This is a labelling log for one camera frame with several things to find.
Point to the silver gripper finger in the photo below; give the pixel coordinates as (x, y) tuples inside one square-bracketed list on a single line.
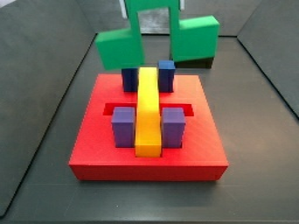
[(182, 5), (123, 8)]

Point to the green bridge-shaped block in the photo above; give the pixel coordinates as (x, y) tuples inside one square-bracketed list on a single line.
[(194, 36)]

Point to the black angle fixture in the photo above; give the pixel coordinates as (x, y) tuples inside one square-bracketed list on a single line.
[(198, 62)]

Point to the red base board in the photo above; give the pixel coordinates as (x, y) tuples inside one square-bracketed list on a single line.
[(198, 160)]

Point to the yellow arched bar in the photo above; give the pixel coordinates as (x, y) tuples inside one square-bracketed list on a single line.
[(147, 127)]

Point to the blue left post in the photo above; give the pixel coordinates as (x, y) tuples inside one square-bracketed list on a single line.
[(166, 68)]

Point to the blue post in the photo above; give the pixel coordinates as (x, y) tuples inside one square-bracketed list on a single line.
[(130, 79), (166, 68)]

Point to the blue right post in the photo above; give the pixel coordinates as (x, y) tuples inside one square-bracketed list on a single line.
[(130, 79)]

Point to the purple left post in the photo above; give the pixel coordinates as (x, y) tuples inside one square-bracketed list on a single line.
[(172, 127)]

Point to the purple post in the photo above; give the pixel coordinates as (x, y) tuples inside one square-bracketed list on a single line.
[(172, 127), (123, 126)]

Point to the purple right post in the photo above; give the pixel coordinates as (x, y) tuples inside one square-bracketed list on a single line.
[(123, 126)]

